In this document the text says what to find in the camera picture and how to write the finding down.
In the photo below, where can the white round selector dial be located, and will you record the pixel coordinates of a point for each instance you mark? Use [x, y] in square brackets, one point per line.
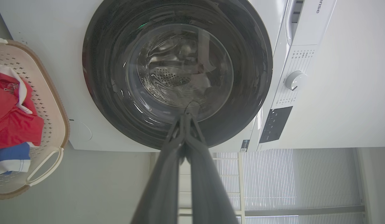
[296, 80]

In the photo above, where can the white detergent drawer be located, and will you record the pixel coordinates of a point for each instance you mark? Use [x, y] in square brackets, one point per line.
[311, 28]

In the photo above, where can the round white filter cover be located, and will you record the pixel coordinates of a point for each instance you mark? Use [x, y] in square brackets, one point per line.
[81, 130]

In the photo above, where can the cream perforated laundry basket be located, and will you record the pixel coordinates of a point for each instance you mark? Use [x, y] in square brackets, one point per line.
[50, 109]

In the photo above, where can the small dark label sticker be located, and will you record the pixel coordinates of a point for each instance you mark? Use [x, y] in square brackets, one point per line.
[244, 146]

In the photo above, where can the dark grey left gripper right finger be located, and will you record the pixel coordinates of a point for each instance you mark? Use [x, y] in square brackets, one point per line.
[208, 186]

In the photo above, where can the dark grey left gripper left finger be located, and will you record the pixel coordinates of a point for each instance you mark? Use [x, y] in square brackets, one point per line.
[163, 186]

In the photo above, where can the perforated steel washer drum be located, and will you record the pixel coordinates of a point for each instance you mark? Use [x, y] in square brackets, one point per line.
[173, 77]

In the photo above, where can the white front-load washing machine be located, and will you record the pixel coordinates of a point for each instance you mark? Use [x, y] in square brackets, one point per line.
[55, 31]

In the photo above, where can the red garment with white collar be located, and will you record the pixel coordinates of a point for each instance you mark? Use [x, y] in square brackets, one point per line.
[11, 121]

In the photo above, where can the black washer display panel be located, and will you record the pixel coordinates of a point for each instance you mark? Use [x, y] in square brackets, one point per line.
[275, 124]

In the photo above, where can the washer door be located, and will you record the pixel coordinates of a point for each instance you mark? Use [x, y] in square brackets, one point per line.
[102, 62]

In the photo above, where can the blue and white garment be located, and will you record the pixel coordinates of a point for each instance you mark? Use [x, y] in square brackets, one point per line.
[11, 157]

